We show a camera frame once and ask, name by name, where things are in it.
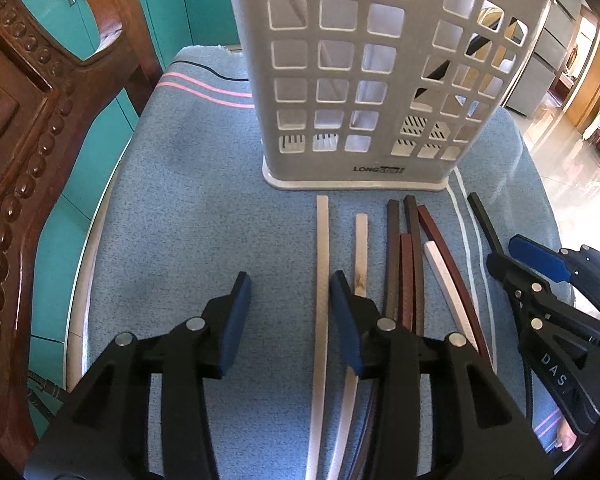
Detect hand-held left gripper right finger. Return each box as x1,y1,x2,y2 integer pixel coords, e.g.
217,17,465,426
329,270,556,480

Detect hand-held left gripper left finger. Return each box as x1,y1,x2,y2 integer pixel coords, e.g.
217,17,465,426
22,271,253,480

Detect grey braided cable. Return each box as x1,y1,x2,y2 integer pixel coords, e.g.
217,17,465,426
26,369,88,418

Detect grey plastic utensil basket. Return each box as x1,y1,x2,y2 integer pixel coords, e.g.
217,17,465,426
223,0,553,195

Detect carved wooden chair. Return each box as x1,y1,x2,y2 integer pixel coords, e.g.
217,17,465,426
0,0,163,461

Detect reddish brown chopstick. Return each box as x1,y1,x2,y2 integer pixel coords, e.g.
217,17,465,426
400,233,414,328
417,204,496,371

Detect person's right hand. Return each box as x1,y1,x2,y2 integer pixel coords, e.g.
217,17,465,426
555,422,578,453

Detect stained white chopstick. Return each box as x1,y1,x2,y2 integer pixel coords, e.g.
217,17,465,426
326,214,370,480

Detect teal lower kitchen cabinets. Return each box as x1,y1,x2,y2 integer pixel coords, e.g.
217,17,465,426
7,0,246,386

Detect blue striped towel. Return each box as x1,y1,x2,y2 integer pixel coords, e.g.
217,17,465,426
67,45,563,480

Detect black chopstick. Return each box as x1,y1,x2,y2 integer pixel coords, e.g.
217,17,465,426
467,192,506,256

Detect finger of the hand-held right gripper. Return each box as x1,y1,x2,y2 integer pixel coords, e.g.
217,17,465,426
486,252,600,433
508,234,600,311

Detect grey refrigerator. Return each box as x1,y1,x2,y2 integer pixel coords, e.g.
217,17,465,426
502,0,581,116

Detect dark brown chopstick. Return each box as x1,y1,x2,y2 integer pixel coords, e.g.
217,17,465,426
403,195,427,336

